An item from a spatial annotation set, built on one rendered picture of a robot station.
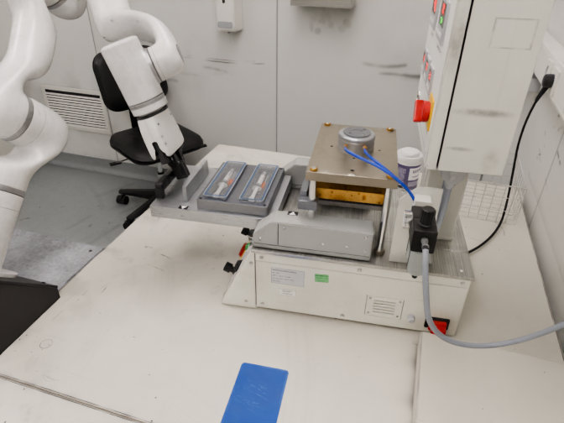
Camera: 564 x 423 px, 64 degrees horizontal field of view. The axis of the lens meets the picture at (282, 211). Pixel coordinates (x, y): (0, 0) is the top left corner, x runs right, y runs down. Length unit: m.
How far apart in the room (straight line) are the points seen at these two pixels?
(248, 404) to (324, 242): 0.35
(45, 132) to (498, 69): 0.99
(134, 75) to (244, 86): 1.74
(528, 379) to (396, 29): 1.86
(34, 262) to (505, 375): 1.16
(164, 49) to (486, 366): 0.92
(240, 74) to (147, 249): 1.63
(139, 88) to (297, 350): 0.66
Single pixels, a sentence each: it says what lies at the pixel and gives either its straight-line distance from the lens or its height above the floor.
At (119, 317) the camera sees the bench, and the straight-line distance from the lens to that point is 1.13.
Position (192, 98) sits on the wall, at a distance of 2.92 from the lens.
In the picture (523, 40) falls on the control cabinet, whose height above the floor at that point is 1.38.
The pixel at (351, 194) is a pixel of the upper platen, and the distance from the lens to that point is 0.94.
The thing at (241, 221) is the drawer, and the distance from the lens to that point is 1.01.
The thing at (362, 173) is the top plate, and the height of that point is 1.11.
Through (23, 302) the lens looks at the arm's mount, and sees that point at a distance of 1.14.
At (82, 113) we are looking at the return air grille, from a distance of 3.46.
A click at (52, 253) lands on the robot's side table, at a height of 0.75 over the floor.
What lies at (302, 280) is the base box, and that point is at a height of 0.86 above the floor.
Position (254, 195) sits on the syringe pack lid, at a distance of 1.01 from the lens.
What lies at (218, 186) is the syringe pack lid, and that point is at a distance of 1.06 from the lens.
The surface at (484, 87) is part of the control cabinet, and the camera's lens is 0.80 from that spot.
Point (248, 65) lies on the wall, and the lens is 2.70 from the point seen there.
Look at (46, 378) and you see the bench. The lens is 1.06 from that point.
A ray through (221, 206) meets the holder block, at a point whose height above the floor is 0.98.
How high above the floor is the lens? 1.51
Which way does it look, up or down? 32 degrees down
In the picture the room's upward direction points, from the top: 1 degrees clockwise
